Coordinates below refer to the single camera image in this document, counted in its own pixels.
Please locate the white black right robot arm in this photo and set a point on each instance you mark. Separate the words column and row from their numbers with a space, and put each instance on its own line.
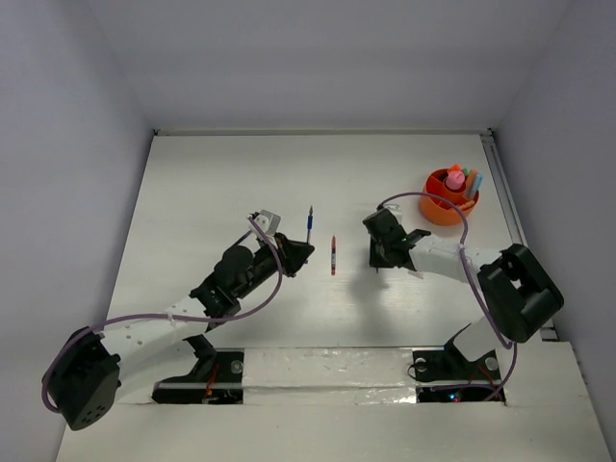
column 515, row 294

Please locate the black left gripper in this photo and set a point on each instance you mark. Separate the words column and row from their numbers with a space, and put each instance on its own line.
column 291, row 253

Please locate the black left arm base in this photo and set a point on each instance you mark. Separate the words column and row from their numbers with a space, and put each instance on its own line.
column 216, row 378

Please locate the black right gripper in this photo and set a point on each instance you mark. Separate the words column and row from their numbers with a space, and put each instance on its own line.
column 375, row 259

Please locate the red gel pen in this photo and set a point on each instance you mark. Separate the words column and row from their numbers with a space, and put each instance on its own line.
column 333, row 256

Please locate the peach translucent marker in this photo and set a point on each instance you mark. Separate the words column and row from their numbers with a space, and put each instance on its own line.
column 468, row 205

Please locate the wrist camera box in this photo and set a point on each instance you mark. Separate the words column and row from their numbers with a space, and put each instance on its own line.
column 395, row 210
column 263, row 224

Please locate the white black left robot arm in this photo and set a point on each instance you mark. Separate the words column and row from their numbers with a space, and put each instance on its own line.
column 86, row 377

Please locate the blue tip clear highlighter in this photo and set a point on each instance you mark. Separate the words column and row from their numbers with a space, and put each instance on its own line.
column 473, row 183

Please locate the orange round organizer container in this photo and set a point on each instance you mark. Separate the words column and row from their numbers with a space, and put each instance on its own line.
column 438, row 206

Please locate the blue ballpoint pen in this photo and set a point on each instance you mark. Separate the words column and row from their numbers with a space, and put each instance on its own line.
column 309, row 226

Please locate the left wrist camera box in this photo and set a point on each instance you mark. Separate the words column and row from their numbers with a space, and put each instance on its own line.
column 263, row 224

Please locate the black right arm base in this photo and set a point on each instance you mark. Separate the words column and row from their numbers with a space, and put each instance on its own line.
column 445, row 375

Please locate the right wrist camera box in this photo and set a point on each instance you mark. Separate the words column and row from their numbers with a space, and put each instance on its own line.
column 395, row 210

